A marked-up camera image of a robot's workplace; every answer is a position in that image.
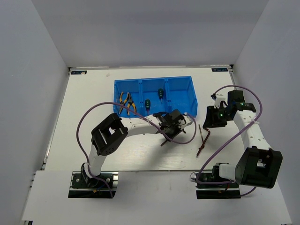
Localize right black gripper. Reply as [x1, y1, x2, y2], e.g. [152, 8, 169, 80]
[203, 105, 233, 128]

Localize green stubby screwdriver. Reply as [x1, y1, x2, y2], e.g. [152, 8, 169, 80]
[145, 99, 151, 114]
[157, 88, 164, 103]

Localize yellow black pliers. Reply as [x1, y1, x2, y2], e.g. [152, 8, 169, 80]
[119, 91, 129, 115]
[127, 92, 136, 112]

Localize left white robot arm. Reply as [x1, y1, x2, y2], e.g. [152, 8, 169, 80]
[81, 109, 192, 188]

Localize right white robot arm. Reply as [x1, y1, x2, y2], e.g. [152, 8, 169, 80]
[202, 90, 283, 188]

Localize right bent hex key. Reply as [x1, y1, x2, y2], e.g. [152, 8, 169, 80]
[196, 128, 211, 157]

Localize thin straight hex key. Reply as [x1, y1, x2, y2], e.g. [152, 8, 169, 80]
[198, 124, 204, 144]

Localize blue three-compartment bin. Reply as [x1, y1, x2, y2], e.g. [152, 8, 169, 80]
[114, 76, 198, 117]

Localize right corner label sticker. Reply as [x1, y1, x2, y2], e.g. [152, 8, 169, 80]
[211, 67, 228, 72]

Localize corner label sticker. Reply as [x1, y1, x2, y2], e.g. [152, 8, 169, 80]
[211, 67, 228, 72]
[71, 70, 87, 75]

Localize left corner label sticker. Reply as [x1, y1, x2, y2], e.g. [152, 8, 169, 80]
[71, 70, 87, 75]

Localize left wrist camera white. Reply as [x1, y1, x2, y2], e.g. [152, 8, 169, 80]
[181, 112, 194, 128]

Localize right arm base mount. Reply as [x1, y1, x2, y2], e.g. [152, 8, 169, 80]
[190, 172, 241, 200]

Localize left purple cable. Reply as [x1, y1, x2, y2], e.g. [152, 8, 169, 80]
[77, 101, 197, 197]

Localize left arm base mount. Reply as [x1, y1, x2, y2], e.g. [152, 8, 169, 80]
[68, 171, 119, 199]

